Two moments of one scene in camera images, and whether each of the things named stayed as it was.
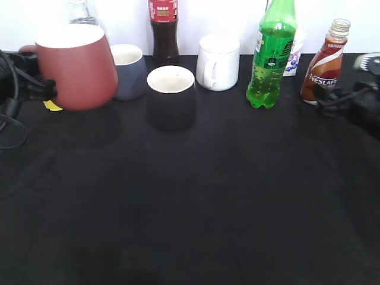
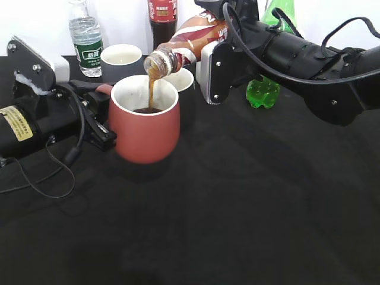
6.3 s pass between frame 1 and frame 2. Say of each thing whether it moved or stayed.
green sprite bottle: stayed
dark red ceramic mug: moved
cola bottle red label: stayed
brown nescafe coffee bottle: moved
